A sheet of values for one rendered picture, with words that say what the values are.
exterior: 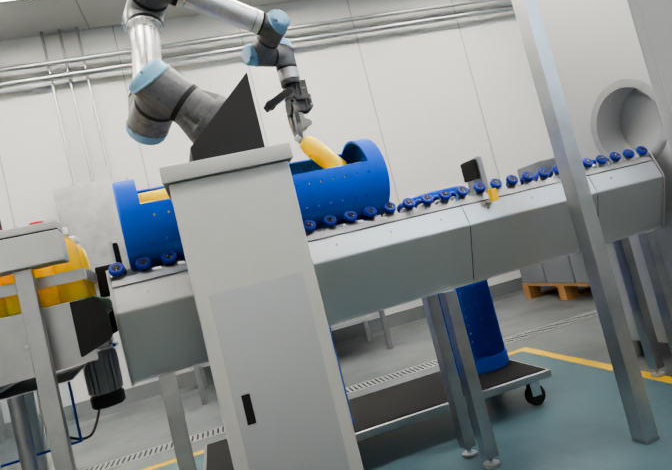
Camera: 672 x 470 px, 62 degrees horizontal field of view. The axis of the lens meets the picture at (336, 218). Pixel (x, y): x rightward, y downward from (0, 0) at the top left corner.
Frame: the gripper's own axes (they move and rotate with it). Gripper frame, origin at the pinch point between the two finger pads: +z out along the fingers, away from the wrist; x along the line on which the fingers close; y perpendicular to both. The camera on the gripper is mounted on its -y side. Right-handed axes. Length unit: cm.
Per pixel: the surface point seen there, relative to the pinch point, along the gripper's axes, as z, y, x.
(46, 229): 21, -80, -35
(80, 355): 53, -80, -24
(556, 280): 111, 266, 211
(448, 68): -118, 281, 305
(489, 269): 63, 57, -8
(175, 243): 29, -49, -11
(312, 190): 21.7, -4.3, -14.6
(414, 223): 40, 29, -13
